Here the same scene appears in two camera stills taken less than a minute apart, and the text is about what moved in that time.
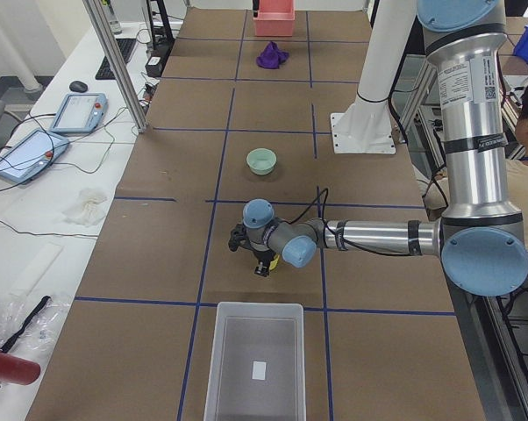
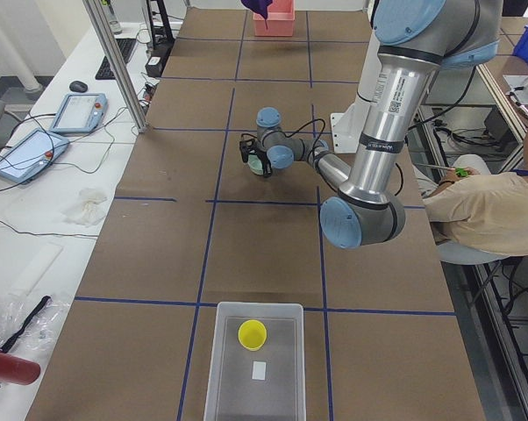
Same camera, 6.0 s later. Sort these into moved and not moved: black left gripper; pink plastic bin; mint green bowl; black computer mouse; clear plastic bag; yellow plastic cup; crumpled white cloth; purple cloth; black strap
Moved: purple cloth; yellow plastic cup; black left gripper
Not moved: black strap; crumpled white cloth; clear plastic bag; mint green bowl; black computer mouse; pink plastic bin
